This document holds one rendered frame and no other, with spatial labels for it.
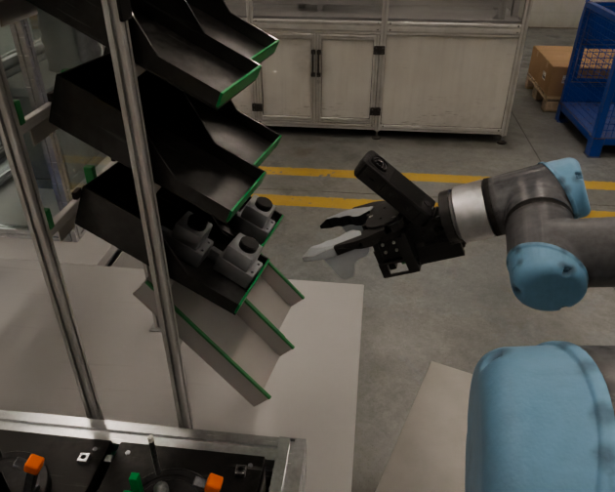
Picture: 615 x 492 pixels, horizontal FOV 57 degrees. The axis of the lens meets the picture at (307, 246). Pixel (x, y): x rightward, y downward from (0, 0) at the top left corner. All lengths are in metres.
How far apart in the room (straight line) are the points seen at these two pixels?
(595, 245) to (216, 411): 0.79
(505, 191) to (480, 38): 3.87
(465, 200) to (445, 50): 3.84
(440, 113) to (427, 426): 3.71
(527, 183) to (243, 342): 0.57
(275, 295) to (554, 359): 0.94
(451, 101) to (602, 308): 2.19
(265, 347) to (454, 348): 1.66
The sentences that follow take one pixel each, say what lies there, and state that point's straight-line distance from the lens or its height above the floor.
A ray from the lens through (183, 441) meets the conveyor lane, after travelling 1.01.
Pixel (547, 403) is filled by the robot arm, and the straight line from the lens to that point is 0.26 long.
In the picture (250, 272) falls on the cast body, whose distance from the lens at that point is 0.90.
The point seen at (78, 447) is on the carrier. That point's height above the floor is 0.97.
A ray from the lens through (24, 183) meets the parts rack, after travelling 0.86.
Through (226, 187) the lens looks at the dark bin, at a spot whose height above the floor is 1.36.
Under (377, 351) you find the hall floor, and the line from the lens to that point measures 2.56.
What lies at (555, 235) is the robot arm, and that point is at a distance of 0.64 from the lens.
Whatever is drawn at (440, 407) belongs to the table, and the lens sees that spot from 1.20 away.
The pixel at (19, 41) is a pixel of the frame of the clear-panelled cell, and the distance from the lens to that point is 1.59.
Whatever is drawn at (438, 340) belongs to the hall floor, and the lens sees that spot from 2.66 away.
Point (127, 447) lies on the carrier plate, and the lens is 1.01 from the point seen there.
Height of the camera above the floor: 1.74
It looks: 33 degrees down
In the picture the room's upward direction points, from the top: straight up
